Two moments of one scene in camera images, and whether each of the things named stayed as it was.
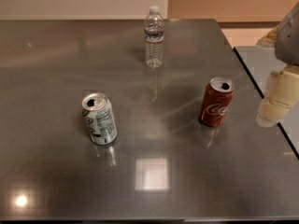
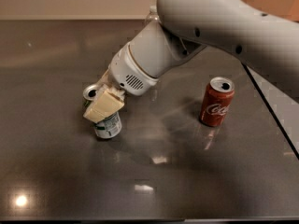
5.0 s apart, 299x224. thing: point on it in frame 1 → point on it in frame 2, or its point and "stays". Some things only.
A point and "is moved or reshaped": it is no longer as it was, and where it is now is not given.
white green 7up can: x=98 y=111 is moved or reshaped
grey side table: x=260 y=62 stays
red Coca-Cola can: x=216 y=101 stays
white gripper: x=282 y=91 → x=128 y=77
